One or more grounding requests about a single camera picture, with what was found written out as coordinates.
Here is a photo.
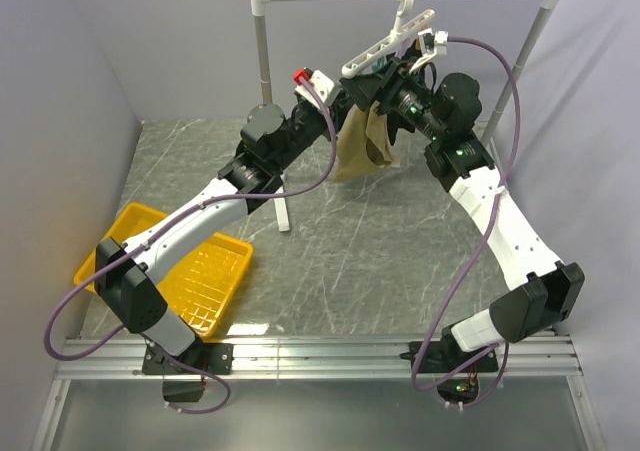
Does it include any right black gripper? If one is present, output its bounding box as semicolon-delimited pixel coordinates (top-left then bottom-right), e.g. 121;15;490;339
339;57;446;143

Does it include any white clip hanger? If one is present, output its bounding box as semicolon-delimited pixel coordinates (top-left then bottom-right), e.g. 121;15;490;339
341;0;435;79

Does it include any khaki underwear white waistband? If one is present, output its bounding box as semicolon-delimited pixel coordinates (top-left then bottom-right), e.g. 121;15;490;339
333;101;400;182

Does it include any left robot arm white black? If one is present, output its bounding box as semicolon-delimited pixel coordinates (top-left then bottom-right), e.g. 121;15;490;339
95;81;353;373

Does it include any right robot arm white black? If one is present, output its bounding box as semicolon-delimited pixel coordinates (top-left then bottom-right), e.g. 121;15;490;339
340;58;585;371

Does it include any teal clothes clip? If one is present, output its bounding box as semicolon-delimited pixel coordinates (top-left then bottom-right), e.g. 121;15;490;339
371;57;388;72

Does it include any black hanging underwear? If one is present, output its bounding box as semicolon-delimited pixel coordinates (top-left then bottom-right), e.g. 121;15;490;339
386;39;422;146

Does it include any purple clothes clip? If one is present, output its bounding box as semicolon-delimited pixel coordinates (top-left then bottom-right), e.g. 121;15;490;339
396;41;407;58

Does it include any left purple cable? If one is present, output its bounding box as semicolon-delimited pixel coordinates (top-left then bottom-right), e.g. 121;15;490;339
43;82;339;415

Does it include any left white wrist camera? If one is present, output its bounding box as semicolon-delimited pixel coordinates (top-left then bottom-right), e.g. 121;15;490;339
293;68;339;109

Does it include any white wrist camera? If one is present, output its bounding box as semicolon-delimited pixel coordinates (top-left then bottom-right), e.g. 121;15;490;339
409;28;449;74
293;68;339;109

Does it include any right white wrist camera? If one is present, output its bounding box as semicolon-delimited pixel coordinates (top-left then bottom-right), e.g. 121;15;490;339
409;28;449;74

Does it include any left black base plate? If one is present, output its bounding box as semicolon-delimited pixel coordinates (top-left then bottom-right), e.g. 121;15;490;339
141;343;233;375

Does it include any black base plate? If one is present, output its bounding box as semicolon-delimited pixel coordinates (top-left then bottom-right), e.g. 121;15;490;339
141;343;233;375
418;340;499;374

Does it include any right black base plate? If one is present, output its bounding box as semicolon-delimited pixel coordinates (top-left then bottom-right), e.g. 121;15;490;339
418;340;499;374

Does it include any aluminium mounting rail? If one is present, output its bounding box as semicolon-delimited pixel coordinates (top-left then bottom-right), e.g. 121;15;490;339
34;331;606;450

